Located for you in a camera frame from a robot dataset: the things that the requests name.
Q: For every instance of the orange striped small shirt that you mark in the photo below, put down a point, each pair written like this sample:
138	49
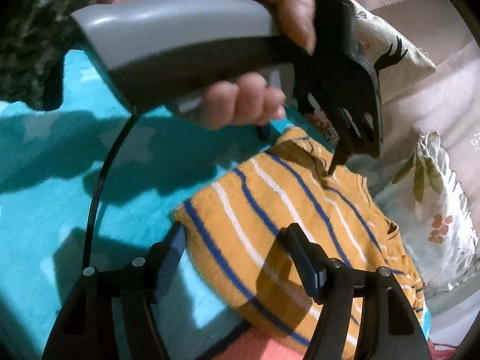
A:
236	238

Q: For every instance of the white floral ruffled pillow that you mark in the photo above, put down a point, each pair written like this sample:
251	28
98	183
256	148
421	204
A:
422	194

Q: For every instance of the dark camouflage left sleeve forearm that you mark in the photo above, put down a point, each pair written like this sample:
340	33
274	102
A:
35	37

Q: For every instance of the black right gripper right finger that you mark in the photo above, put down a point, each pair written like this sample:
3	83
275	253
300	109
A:
389	328

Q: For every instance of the teal cartoon star blanket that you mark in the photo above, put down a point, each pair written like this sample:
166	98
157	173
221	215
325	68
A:
49	167

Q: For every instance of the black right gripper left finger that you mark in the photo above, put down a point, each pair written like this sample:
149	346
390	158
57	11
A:
108	314

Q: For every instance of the cream pillow black print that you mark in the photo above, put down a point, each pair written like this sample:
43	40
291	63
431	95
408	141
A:
401	63

